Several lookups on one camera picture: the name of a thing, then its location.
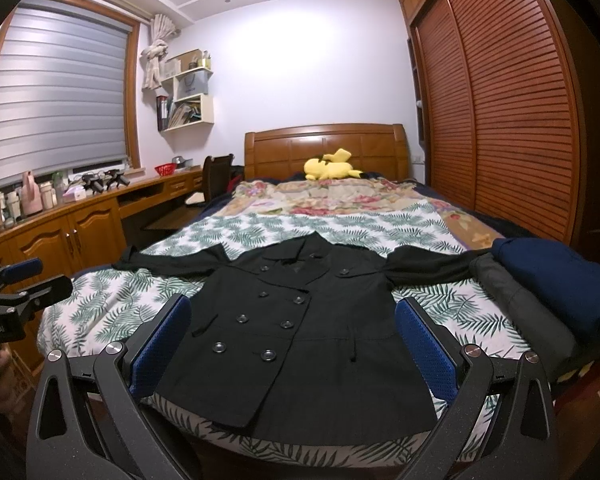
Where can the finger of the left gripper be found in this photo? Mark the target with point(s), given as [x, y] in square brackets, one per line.
[18, 272]
[19, 307]

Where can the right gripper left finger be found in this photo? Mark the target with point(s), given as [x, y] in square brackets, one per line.
[86, 420]

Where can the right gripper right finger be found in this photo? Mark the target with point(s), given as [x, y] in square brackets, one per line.
[521, 440]

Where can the black double-breasted coat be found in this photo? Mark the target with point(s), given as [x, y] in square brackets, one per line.
[296, 342]

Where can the wooden desk cabinet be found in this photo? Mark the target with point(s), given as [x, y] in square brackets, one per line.
[93, 232]

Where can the folded grey garment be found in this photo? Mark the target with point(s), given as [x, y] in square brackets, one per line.
[547, 336]

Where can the red basket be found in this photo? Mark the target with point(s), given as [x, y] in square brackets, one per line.
[166, 169]

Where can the folded navy garment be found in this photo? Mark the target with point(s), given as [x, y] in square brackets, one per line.
[565, 283]

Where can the grey window blind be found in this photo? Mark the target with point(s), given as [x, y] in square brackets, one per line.
[62, 90]

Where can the dark wooden chair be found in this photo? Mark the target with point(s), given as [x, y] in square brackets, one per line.
[216, 172]

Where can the floral quilt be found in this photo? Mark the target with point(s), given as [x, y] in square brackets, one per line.
[354, 196]

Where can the tied beige curtain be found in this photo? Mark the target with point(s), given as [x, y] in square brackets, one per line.
[162, 29]

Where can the yellow plush toy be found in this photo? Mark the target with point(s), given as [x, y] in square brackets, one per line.
[330, 167]

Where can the wooden headboard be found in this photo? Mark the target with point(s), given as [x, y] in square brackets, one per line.
[280, 153]

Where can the wooden louvered wardrobe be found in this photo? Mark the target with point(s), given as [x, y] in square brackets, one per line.
[501, 122]

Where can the white wall shelf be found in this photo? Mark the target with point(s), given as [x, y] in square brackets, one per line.
[184, 99]

